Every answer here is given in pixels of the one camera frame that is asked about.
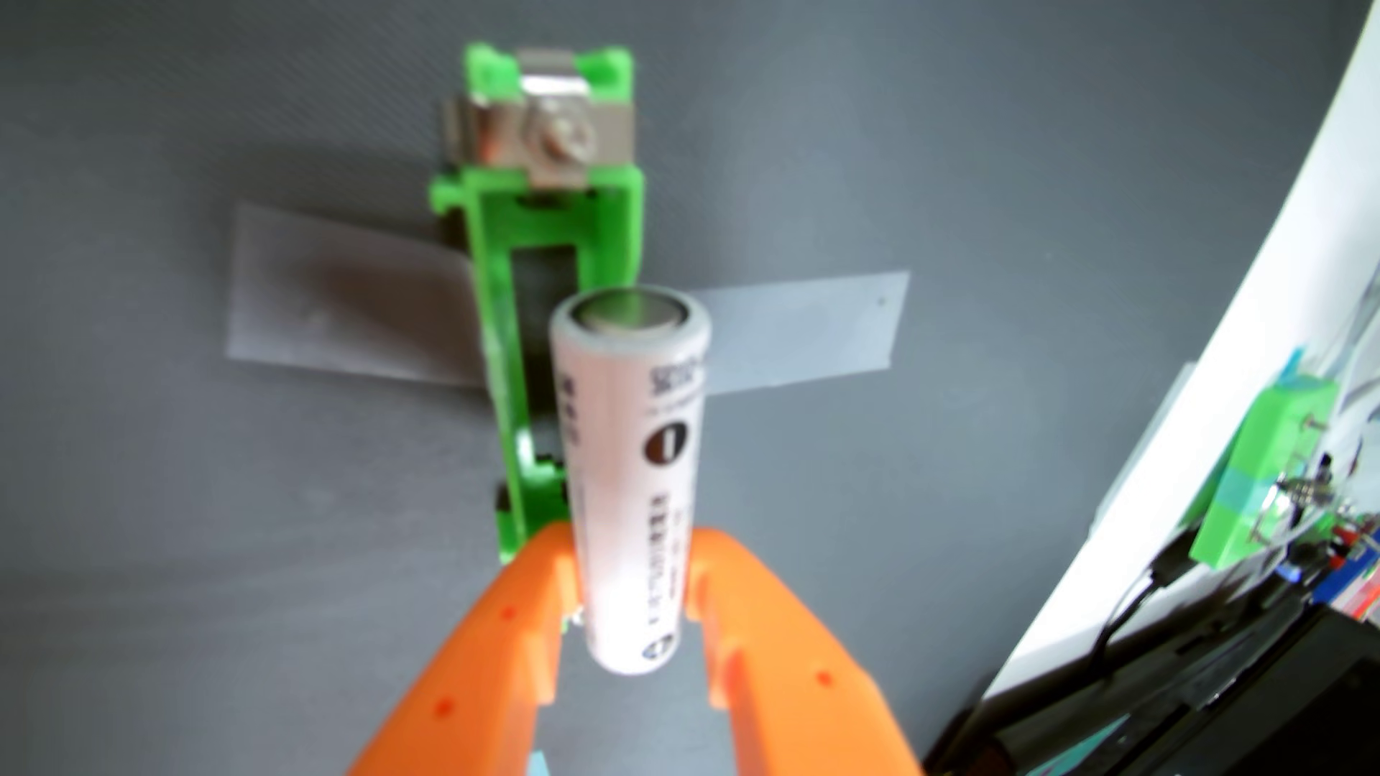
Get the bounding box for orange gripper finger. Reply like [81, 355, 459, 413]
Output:
[686, 528, 926, 776]
[347, 522, 584, 776]

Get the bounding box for white cylindrical battery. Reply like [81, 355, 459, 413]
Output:
[550, 285, 713, 677]

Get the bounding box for green battery holder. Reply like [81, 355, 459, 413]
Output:
[429, 41, 646, 567]

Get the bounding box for dark grey mat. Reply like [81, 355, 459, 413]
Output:
[0, 0, 1371, 776]

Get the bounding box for clear tape strip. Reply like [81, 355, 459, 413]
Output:
[226, 201, 910, 394]

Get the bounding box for black laptop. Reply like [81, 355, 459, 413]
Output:
[927, 598, 1380, 776]

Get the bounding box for green block with metal terminals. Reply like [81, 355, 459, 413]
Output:
[1189, 374, 1343, 569]

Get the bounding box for blue and red box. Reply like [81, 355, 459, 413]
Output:
[1310, 526, 1380, 624]

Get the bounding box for black usb cable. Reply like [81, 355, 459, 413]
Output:
[1089, 528, 1209, 683]

